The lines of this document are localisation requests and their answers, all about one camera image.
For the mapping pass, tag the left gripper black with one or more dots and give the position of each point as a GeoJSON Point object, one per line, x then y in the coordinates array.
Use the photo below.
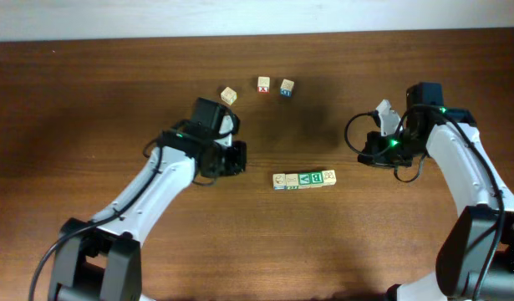
{"type": "Point", "coordinates": [231, 161]}

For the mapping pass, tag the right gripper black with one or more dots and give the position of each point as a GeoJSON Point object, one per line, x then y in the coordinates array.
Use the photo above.
{"type": "Point", "coordinates": [370, 153]}

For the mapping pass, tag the wooden block baseball blue side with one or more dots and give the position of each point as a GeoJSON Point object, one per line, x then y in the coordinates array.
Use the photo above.
{"type": "Point", "coordinates": [279, 181]}

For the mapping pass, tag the wooden block plain picture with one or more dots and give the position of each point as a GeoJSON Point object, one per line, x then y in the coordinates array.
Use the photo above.
{"type": "Point", "coordinates": [329, 177]}

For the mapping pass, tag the wooden block green E side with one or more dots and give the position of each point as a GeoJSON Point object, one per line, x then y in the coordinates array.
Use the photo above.
{"type": "Point", "coordinates": [292, 181]}

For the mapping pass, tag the wooden block green B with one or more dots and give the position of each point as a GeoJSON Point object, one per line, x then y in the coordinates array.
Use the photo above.
{"type": "Point", "coordinates": [316, 179]}

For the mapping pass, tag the wooden block green V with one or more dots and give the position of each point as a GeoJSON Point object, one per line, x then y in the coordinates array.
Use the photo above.
{"type": "Point", "coordinates": [304, 180]}

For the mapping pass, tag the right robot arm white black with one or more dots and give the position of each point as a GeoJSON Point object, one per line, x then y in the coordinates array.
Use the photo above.
{"type": "Point", "coordinates": [476, 261]}

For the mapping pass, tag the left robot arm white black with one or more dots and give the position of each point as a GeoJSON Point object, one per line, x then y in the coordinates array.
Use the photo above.
{"type": "Point", "coordinates": [101, 259]}

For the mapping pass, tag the wooden block yellow side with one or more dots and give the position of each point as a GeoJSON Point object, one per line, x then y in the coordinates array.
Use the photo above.
{"type": "Point", "coordinates": [228, 95]}

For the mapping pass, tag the wooden block red X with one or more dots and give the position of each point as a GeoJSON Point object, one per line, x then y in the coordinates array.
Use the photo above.
{"type": "Point", "coordinates": [263, 84]}

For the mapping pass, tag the wooden block blue D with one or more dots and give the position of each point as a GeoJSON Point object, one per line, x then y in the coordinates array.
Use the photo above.
{"type": "Point", "coordinates": [286, 88]}

